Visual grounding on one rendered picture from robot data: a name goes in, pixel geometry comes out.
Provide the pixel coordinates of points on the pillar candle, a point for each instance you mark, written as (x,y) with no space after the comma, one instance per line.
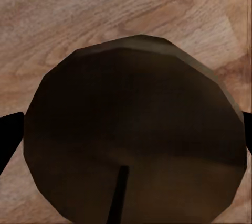
(135,131)

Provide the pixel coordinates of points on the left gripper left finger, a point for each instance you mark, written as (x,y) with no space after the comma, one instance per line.
(11,134)

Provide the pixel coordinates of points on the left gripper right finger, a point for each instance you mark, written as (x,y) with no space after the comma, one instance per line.
(248,129)

